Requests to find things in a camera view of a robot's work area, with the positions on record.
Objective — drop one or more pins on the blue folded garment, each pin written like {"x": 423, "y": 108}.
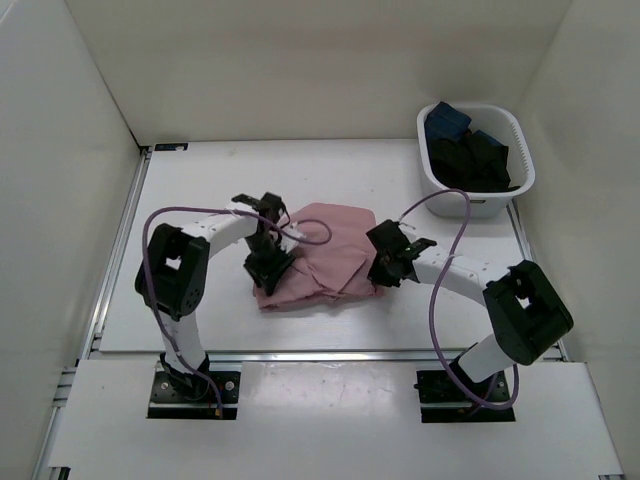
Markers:
{"x": 446, "y": 122}

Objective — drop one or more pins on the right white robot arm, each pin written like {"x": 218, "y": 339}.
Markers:
{"x": 526, "y": 313}

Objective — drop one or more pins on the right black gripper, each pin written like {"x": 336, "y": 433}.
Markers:
{"x": 377, "y": 276}

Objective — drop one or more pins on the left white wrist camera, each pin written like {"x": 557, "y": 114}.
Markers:
{"x": 291, "y": 237}

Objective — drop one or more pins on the black folded garment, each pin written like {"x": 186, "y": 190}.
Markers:
{"x": 473, "y": 164}

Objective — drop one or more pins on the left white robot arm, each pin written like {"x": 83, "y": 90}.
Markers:
{"x": 173, "y": 273}

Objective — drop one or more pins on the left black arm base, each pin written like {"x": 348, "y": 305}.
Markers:
{"x": 183, "y": 396}

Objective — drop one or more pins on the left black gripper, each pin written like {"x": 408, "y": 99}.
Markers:
{"x": 268, "y": 274}

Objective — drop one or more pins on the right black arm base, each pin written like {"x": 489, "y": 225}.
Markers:
{"x": 441, "y": 401}

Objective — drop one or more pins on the small dark label sticker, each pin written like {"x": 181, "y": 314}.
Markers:
{"x": 171, "y": 147}

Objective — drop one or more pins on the pink trousers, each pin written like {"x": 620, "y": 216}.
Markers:
{"x": 334, "y": 272}

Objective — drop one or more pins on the white plastic laundry basket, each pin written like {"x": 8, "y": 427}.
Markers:
{"x": 504, "y": 127}

